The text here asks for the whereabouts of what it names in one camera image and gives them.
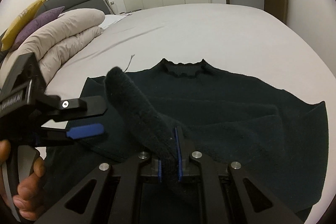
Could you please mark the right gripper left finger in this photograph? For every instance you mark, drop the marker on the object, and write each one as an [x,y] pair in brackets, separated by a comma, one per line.
[110,194]

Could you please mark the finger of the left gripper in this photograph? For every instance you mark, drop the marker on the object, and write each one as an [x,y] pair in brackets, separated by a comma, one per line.
[79,108]
[56,136]

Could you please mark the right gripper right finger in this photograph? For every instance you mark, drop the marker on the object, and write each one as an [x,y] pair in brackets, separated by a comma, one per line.
[228,193]

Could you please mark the dark green knit sweater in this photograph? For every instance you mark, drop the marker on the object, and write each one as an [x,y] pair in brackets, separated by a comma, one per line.
[282,140]

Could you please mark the person's left hand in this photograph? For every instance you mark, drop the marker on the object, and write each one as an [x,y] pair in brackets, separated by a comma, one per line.
[29,200]

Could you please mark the beige folded duvet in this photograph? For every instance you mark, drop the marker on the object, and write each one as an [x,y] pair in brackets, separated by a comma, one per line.
[56,42]

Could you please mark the yellow pillow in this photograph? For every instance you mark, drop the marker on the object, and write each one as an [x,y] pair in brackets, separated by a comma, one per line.
[19,23]

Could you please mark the purple pillow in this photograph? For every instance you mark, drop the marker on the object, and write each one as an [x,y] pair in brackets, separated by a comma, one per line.
[35,24]

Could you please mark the white folded sheet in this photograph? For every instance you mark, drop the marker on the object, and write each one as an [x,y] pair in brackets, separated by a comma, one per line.
[111,19]

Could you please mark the dark grey headboard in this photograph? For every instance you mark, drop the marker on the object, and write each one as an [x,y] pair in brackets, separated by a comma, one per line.
[102,5]

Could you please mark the white bed mattress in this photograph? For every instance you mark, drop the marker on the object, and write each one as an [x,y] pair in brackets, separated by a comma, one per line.
[237,39]

